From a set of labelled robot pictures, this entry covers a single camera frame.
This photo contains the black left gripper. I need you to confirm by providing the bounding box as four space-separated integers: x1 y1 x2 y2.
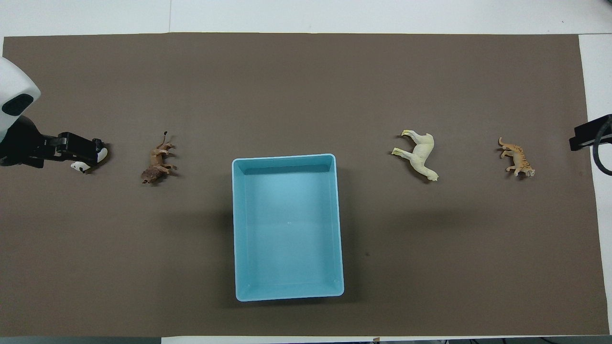
0 115 105 168

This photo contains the black and white panda toy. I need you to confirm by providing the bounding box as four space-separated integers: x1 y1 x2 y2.
71 139 109 174

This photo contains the orange striped tiger toy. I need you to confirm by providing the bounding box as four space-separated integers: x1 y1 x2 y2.
498 137 536 178

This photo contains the brown lion toy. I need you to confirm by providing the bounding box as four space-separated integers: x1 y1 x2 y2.
141 130 177 185

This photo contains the cream white horse toy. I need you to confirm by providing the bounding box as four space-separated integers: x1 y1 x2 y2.
391 129 439 182

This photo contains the light blue storage box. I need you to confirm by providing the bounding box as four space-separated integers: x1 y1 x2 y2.
232 153 345 302

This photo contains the brown table mat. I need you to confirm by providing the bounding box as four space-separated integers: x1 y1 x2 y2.
0 32 610 337

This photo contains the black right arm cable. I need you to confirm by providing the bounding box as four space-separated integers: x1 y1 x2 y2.
592 117 612 175

